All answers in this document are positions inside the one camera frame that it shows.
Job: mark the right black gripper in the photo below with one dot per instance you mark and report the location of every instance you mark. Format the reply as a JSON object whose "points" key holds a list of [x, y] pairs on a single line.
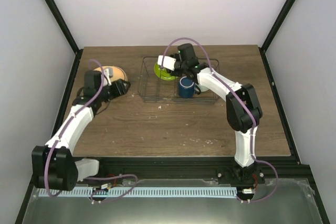
{"points": [[175, 74]]}

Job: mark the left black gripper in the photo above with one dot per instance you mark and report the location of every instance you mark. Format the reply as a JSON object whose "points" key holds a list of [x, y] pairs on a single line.
{"points": [[119, 89]]}

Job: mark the orange bowl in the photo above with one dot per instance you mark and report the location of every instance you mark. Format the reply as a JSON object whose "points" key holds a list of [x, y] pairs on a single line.
{"points": [[118, 73]]}

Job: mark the lime green plate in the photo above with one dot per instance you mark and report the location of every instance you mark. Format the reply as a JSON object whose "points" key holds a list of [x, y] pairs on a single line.
{"points": [[162, 73]]}

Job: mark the dark blue mug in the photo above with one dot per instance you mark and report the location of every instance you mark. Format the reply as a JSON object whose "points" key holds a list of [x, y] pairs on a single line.
{"points": [[187, 88]]}

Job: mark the pale green bowl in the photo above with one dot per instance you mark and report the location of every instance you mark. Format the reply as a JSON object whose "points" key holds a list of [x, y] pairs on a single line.
{"points": [[200, 88]]}

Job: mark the black wire dish rack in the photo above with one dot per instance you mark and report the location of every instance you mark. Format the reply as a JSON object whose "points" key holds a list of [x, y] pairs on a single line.
{"points": [[153, 89]]}

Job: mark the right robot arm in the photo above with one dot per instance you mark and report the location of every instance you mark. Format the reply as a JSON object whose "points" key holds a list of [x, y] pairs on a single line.
{"points": [[243, 109]]}

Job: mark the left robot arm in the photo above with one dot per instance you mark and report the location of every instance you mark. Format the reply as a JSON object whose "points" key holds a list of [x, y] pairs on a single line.
{"points": [[54, 166]]}

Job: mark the light blue slotted strip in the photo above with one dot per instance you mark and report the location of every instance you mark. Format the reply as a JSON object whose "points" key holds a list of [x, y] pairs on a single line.
{"points": [[150, 192]]}

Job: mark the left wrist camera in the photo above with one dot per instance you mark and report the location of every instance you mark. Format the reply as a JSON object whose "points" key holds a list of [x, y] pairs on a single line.
{"points": [[108, 74]]}

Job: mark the black aluminium frame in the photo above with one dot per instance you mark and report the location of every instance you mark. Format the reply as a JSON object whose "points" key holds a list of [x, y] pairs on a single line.
{"points": [[199, 167]]}

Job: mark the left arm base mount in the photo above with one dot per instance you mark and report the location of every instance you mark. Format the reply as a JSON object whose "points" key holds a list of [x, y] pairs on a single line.
{"points": [[109, 178]]}

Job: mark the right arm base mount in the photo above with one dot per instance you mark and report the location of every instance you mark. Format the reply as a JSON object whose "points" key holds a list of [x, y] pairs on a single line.
{"points": [[238, 176]]}

